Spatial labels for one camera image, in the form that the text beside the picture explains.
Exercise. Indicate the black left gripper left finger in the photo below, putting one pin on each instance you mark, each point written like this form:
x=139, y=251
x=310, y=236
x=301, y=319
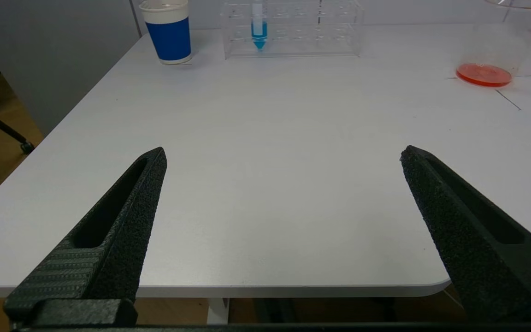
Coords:
x=122, y=240

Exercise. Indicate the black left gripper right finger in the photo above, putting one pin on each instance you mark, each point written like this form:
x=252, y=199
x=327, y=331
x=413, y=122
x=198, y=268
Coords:
x=477, y=258

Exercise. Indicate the clear glass beaker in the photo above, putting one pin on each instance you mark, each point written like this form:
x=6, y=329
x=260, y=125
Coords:
x=484, y=74

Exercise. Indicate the test tube with blue liquid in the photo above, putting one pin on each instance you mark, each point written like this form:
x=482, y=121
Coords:
x=259, y=32

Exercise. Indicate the clear acrylic test tube rack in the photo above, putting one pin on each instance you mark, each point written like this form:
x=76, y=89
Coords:
x=302, y=44

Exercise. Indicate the white table leg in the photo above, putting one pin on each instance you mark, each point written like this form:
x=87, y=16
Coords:
x=218, y=311

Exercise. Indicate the blue and white paper cup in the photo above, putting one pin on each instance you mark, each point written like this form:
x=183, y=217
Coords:
x=169, y=41

